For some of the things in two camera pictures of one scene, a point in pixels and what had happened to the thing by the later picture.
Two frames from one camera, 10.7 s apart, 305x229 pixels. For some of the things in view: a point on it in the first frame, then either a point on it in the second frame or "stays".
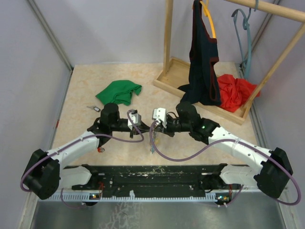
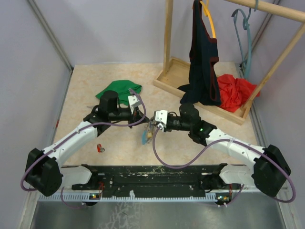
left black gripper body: x=133 y=131 -> x=133 y=120
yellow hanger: x=205 y=5 stays
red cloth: x=235 y=93 stays
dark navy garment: x=203 y=88 stays
